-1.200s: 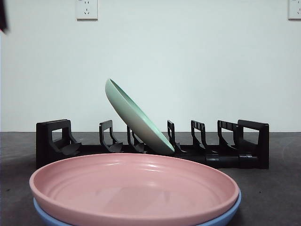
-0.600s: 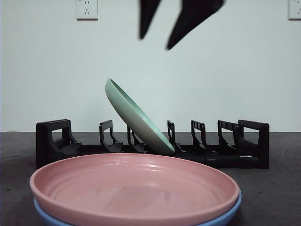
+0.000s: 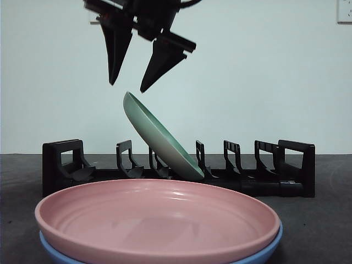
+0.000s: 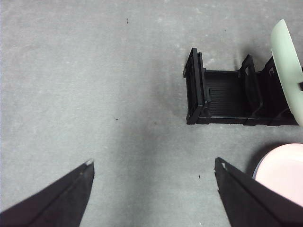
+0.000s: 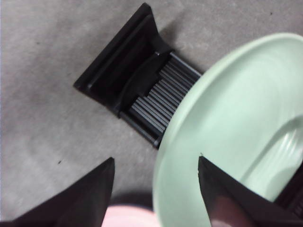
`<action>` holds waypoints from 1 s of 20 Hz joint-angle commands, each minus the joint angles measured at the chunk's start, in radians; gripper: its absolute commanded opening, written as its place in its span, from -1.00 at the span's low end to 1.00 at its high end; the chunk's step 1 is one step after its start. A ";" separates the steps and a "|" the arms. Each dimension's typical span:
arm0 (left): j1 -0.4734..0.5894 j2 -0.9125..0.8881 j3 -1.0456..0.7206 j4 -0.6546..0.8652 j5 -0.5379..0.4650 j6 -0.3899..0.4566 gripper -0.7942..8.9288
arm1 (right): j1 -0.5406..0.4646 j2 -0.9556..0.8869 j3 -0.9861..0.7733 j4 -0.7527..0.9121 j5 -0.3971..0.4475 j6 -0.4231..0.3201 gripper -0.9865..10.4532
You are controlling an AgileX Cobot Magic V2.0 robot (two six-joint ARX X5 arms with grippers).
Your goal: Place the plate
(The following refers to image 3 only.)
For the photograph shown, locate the green plate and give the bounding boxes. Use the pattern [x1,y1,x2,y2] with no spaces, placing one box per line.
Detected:
[123,91,206,182]

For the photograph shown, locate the pink plate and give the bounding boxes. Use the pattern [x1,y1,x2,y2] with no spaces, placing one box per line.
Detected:
[35,178,281,261]

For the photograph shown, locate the blue plate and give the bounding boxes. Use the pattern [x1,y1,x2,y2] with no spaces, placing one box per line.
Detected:
[39,221,284,264]

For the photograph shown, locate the black plastic dish rack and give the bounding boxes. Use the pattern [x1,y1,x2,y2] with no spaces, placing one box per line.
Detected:
[42,139,316,198]

